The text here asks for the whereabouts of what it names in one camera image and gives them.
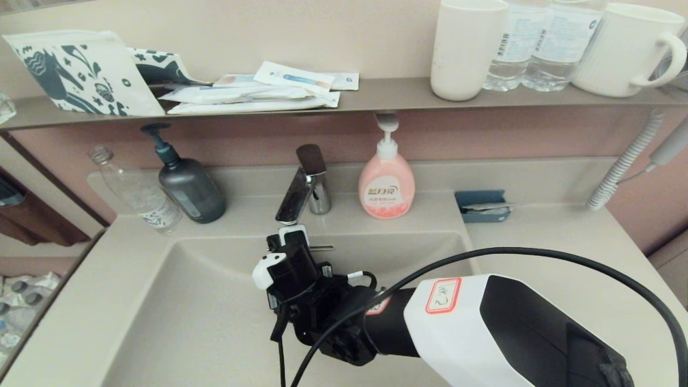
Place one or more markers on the beige sink basin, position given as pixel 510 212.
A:
pixel 204 312

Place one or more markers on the pink hand soap pump bottle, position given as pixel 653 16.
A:
pixel 387 188

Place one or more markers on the clear glass cup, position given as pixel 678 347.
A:
pixel 5 107

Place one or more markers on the clear empty plastic bottle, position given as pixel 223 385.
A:
pixel 142 198

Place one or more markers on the grey wall shelf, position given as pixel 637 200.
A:
pixel 387 97

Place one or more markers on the white ribbed mug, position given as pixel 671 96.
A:
pixel 618 51

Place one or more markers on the white toothbrush packet blue print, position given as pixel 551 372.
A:
pixel 295 78

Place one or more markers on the white packet with pink print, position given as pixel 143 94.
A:
pixel 234 80

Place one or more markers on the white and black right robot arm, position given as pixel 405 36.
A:
pixel 484 333

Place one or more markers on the silver packet in tray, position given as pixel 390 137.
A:
pixel 482 208

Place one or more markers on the small white teal-print pouch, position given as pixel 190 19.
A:
pixel 160 67

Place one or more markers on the chrome faucet with brown lever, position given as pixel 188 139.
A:
pixel 301 191

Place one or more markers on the dark grey pump bottle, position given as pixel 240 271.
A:
pixel 191 191

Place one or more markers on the white plain tumbler cup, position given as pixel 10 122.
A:
pixel 466 48

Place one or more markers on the shrink-wrapped water bottle pack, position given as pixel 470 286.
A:
pixel 27 301

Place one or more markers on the clear water bottle white label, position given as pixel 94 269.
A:
pixel 564 37
pixel 518 37

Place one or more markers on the long white sealed packet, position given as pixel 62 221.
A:
pixel 260 106
pixel 236 94

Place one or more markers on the small white sachet with logo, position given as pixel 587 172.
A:
pixel 346 80

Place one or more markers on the large white teal-print pouch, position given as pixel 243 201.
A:
pixel 70 72

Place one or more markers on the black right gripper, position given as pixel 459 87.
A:
pixel 282 312

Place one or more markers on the blue soap tray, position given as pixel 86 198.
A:
pixel 472 196

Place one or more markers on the brown hanging towel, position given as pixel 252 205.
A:
pixel 32 226

